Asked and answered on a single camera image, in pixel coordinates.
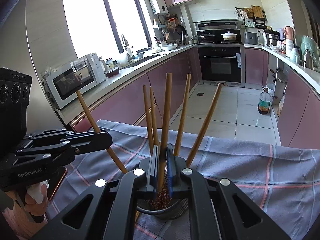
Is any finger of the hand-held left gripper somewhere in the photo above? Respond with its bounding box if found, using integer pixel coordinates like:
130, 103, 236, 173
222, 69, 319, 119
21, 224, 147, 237
24, 129, 76, 143
15, 132, 113, 161

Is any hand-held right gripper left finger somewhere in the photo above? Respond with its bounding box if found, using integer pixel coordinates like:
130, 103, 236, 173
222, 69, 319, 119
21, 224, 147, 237
30, 145, 160, 240

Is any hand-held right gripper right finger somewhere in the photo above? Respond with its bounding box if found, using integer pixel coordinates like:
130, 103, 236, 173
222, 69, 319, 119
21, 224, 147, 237
166, 144, 292, 240

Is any single bamboo chopstick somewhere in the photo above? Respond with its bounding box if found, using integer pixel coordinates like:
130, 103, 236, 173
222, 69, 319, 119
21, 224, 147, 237
76, 90, 128, 174
154, 72, 173, 209

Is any black mesh holder cup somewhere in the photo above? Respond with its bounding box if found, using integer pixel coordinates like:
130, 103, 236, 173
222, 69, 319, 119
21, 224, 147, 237
136, 197, 189, 220

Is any bundle of wooden chopsticks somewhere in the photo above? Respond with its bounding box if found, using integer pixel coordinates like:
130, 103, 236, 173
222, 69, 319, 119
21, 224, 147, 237
142, 74, 223, 167

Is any person's left hand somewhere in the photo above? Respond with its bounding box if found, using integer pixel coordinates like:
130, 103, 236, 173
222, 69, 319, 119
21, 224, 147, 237
0, 180, 50, 238

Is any dark smartphone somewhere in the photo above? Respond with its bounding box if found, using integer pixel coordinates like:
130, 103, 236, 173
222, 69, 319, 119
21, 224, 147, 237
47, 166, 68, 202

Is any white countertop oven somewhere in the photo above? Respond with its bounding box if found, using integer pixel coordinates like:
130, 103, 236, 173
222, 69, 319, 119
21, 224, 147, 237
44, 52, 107, 110

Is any pink base cabinet run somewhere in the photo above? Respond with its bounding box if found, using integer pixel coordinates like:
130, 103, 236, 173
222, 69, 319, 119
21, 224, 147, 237
70, 47, 200, 133
244, 47, 320, 153

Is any grey refrigerator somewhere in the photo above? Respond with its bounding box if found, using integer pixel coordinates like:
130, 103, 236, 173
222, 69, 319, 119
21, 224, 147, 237
0, 0, 70, 133

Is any dark red bowl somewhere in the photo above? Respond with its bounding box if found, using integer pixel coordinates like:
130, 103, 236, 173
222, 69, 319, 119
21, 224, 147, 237
104, 67, 120, 78

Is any grey checked cloth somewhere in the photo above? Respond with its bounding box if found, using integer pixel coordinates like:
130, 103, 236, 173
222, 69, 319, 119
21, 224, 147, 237
46, 119, 320, 240

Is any steel sink faucet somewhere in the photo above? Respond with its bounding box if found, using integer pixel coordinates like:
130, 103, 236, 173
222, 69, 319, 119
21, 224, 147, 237
121, 34, 134, 64

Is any plastic cooking oil bottle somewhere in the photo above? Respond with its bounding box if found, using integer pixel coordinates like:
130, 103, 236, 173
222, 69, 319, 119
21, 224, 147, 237
257, 87, 273, 115

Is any black built-in oven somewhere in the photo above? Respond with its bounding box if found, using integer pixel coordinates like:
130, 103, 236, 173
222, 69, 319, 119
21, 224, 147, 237
197, 47, 242, 84

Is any large kitchen window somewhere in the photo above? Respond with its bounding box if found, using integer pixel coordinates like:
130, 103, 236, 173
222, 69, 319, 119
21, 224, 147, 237
61, 0, 153, 59

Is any black lidded wok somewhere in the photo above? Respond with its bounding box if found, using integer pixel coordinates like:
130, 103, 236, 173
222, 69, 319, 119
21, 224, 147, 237
197, 31, 216, 43

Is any white casserole pot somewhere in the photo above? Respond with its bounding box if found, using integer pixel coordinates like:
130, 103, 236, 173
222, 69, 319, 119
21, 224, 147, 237
221, 31, 238, 41

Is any integrated stove hood unit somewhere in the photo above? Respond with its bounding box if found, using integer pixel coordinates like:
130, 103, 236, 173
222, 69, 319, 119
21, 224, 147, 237
194, 20, 243, 46

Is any silver rice cooker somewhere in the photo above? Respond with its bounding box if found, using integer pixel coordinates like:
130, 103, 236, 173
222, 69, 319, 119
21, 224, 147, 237
244, 32, 258, 45

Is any stainless steel pot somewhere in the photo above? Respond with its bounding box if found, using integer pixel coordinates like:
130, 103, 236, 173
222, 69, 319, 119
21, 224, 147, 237
265, 29, 280, 47

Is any white plastic jug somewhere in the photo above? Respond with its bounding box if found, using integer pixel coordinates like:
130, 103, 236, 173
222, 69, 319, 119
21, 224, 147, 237
286, 39, 300, 64

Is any stainless steel thermos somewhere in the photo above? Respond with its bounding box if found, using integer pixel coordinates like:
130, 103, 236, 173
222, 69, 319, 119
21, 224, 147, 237
303, 49, 314, 69

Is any pink electric kettle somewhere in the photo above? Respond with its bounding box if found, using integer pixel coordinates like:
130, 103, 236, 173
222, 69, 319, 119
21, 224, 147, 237
284, 26, 296, 40

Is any green plastic covered appliance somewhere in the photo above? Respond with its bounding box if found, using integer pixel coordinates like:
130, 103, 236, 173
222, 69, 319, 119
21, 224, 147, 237
301, 35, 320, 64

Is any white wall water heater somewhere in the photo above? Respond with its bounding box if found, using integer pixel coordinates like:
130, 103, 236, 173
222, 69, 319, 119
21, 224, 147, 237
147, 0, 168, 15

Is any black wall storage rack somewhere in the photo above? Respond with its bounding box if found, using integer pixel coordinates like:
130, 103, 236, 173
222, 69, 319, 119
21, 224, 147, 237
235, 5, 267, 29

